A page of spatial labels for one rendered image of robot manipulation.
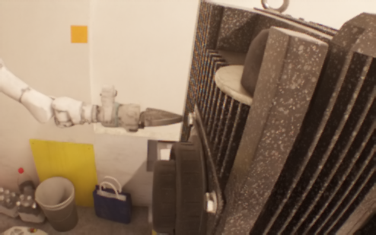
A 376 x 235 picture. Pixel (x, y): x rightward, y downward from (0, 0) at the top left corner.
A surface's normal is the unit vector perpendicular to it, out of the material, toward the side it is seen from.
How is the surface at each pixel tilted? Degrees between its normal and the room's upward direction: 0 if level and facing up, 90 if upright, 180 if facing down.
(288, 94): 90
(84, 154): 87
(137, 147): 90
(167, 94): 90
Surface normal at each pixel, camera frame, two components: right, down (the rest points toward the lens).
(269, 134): 0.11, 0.51
